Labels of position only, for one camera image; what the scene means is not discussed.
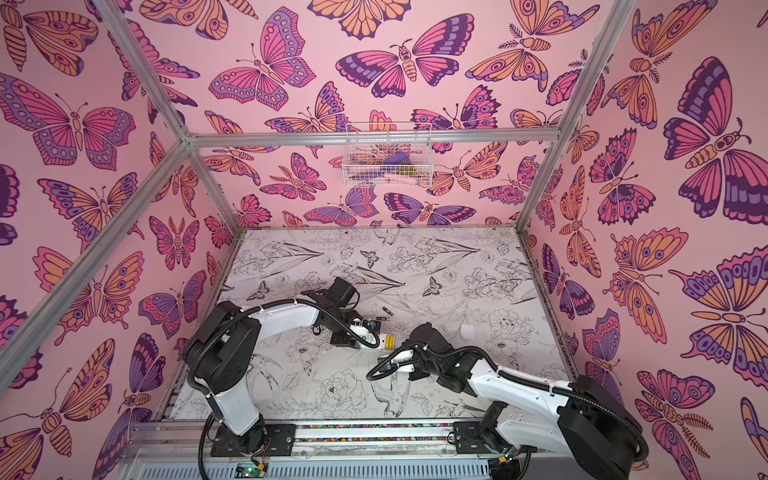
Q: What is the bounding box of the white battery cover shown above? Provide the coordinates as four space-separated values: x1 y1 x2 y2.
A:
460 324 476 340

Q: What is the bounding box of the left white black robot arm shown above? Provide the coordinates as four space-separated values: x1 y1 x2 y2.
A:
183 277 386 455

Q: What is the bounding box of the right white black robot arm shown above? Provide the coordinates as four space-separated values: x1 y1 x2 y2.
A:
366 323 649 479

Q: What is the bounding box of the purple item in basket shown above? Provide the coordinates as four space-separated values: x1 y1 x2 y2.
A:
382 151 411 171

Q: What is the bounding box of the small green circuit board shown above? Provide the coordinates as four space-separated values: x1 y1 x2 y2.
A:
234 463 267 479

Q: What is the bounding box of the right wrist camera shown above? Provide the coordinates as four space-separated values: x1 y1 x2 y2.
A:
389 350 418 373

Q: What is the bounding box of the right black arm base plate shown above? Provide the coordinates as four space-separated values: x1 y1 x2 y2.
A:
449 421 536 457

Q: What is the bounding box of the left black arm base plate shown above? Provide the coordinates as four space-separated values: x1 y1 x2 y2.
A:
210 423 297 458

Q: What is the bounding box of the white wire basket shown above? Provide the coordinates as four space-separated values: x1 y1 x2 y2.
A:
340 123 435 189

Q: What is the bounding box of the aluminium front rail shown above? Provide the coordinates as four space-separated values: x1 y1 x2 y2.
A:
114 419 588 479

